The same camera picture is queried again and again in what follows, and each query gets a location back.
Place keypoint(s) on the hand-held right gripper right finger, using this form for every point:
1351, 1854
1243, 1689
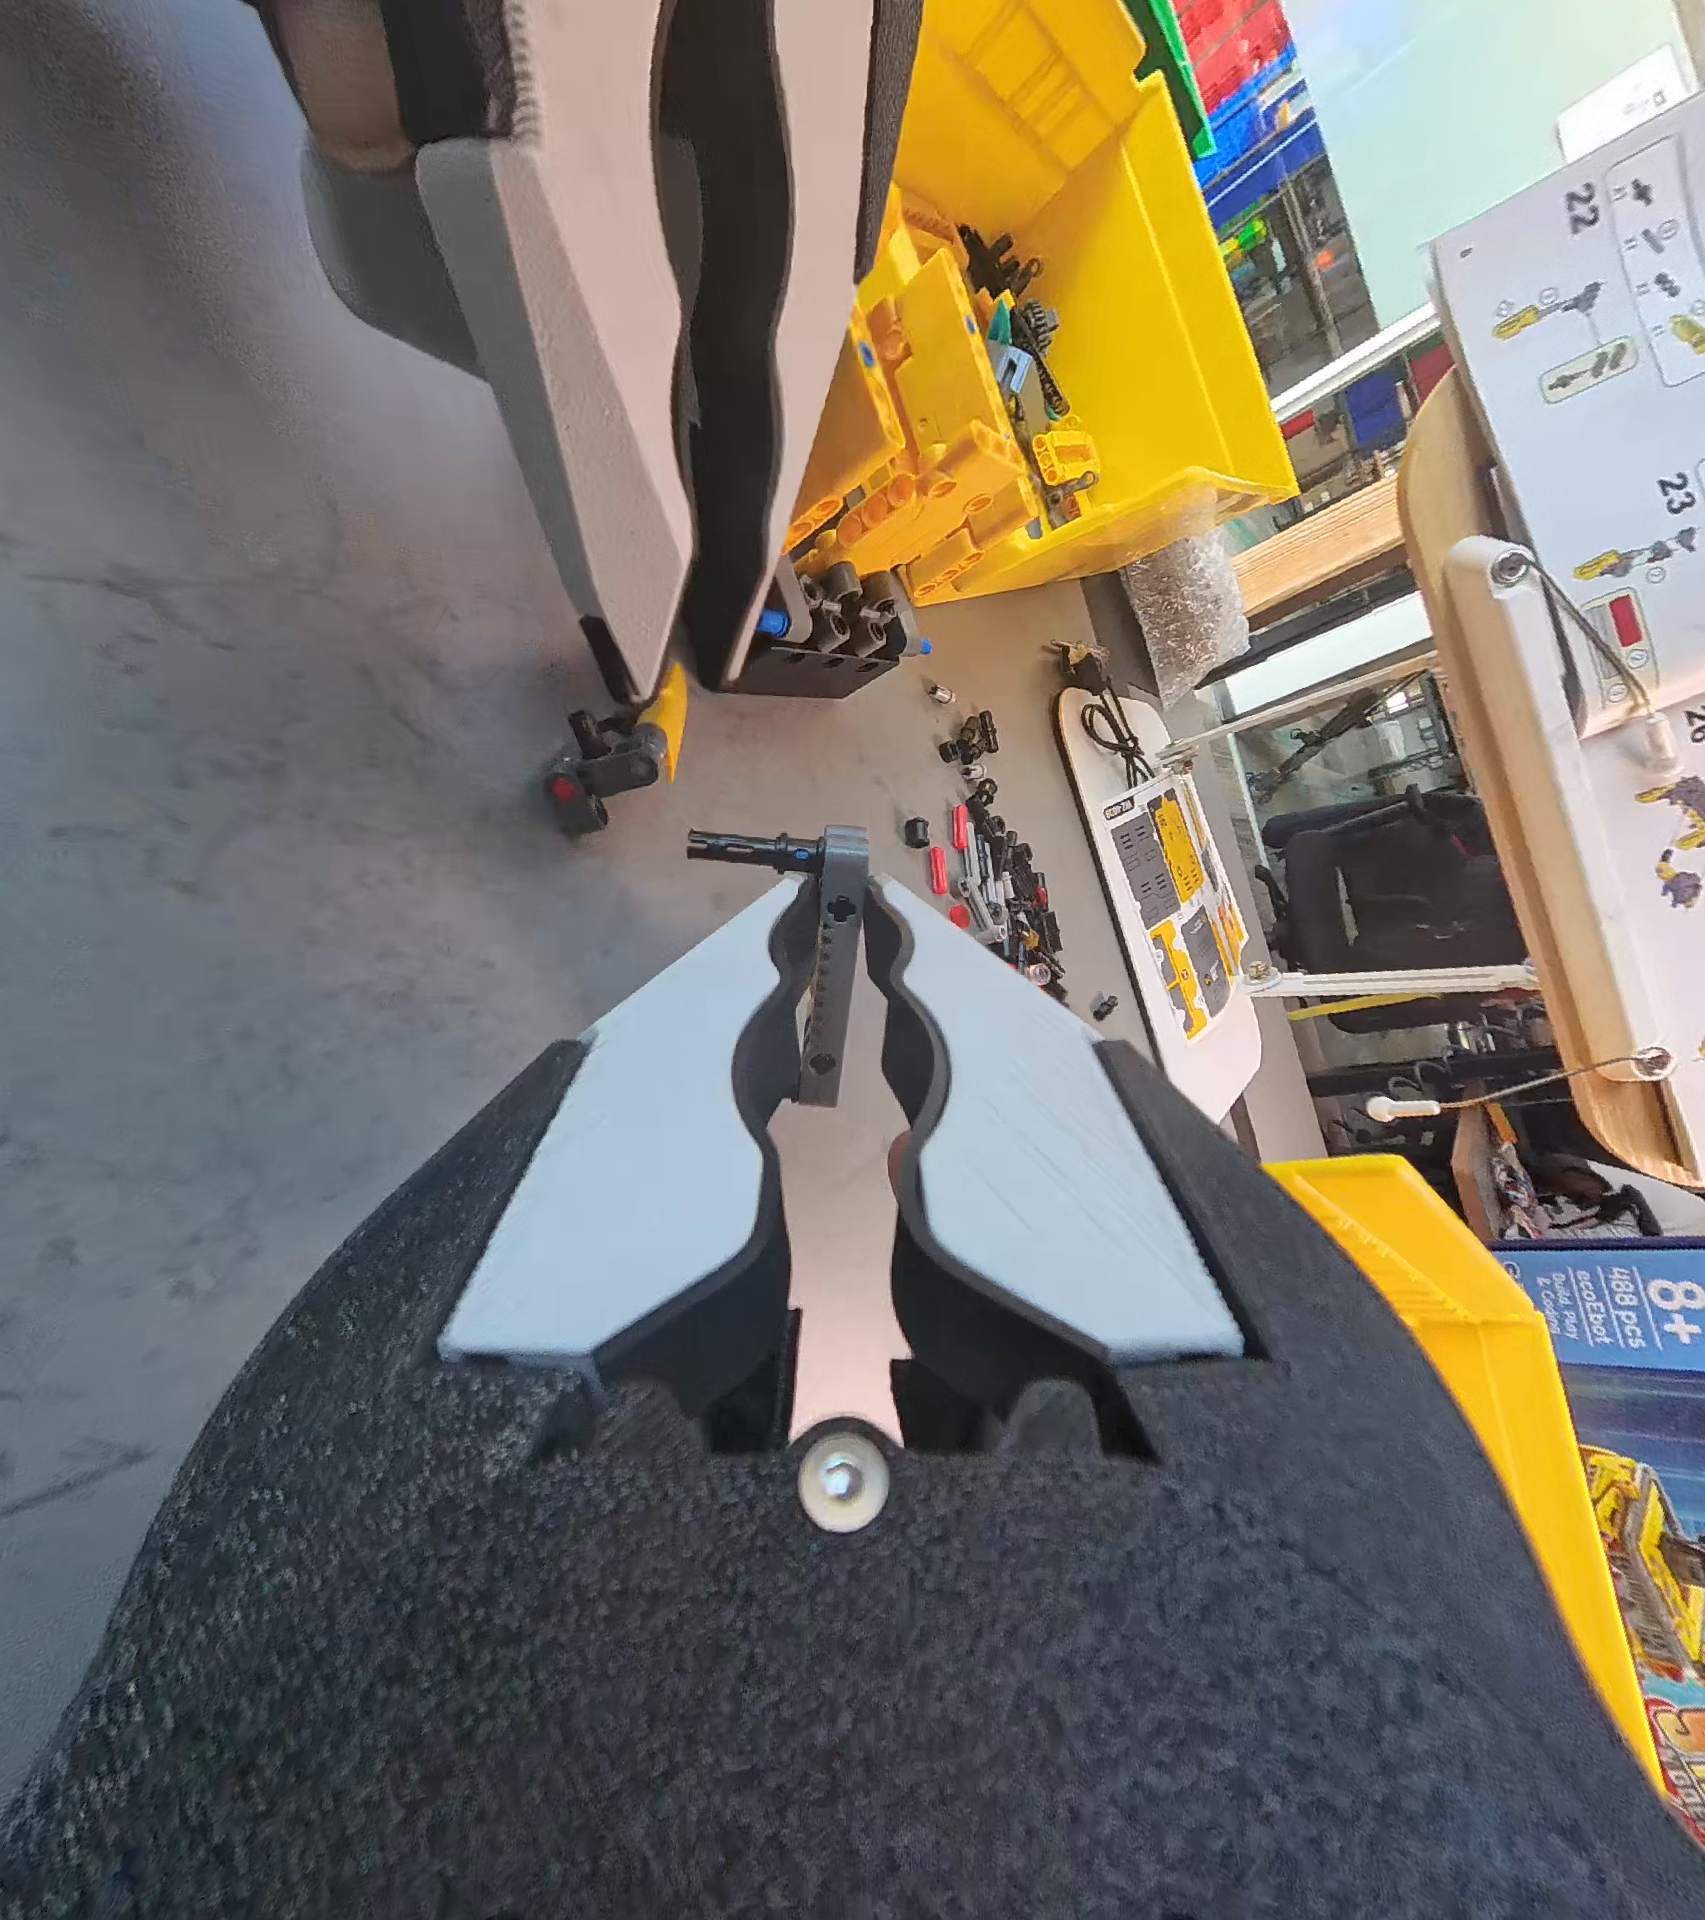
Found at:
1061, 1187

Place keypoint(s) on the pile of small lego pins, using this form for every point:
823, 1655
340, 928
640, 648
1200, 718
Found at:
1000, 884

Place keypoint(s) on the grey grille yellow lego subassembly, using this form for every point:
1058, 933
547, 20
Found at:
833, 974

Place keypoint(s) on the yellow black lego robot build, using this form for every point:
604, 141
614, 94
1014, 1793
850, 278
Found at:
928, 422

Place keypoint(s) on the blue robot kit box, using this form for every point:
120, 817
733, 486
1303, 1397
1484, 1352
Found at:
1691, 1501

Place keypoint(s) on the black office chair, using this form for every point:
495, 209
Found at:
1394, 884

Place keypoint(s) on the clear plastic bag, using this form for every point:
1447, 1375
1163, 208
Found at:
1183, 603

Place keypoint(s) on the open instruction manual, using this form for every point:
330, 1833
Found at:
1661, 375

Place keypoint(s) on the grey green lego piece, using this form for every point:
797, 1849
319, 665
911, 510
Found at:
1017, 361

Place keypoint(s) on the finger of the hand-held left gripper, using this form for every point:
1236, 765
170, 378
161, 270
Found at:
823, 226
582, 375

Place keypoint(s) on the yellow grey lego arm assembly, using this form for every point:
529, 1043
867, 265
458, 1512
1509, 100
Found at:
663, 721

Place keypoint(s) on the green plastic bin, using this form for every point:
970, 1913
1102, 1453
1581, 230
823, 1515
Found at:
1183, 75

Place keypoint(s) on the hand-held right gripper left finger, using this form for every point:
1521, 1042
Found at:
611, 1187

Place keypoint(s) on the small orange lego frame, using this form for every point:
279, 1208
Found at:
1061, 466

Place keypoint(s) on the shelf of coloured storage bins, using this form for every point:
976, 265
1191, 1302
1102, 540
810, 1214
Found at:
1255, 106

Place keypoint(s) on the yellow plastic parts bin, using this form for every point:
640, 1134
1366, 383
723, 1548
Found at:
1165, 375
1468, 1320

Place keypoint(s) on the bundle of black lego parts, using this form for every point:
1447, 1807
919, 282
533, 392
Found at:
996, 263

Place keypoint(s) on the white instruction booklet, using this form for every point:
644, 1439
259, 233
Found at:
1225, 1053

